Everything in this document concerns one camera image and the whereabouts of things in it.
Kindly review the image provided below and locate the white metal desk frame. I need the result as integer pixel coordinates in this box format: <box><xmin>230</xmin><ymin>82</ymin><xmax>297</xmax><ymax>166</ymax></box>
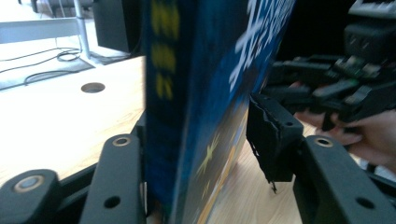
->
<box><xmin>0</xmin><ymin>0</ymin><xmax>92</xmax><ymax>61</ymax></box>

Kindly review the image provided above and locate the blue cartoon picture book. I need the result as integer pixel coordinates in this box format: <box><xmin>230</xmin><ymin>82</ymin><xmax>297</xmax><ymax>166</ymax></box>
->
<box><xmin>142</xmin><ymin>0</ymin><xmax>297</xmax><ymax>224</ymax></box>

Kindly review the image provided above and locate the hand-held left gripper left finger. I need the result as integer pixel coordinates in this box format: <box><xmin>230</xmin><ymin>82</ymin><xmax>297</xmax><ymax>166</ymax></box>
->
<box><xmin>78</xmin><ymin>112</ymin><xmax>148</xmax><ymax>224</ymax></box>

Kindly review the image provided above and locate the coiled black floor cable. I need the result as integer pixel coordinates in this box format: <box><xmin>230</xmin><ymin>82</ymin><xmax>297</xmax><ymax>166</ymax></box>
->
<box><xmin>56</xmin><ymin>49</ymin><xmax>82</xmax><ymax>63</ymax></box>

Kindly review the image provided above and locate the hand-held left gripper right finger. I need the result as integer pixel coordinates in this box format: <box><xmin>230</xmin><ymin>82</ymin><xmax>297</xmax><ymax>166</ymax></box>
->
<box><xmin>246</xmin><ymin>92</ymin><xmax>396</xmax><ymax>224</ymax></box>

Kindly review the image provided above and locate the long black floor cable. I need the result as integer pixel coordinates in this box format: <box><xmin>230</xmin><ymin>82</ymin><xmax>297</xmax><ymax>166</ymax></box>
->
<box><xmin>23</xmin><ymin>70</ymin><xmax>80</xmax><ymax>86</ymax></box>

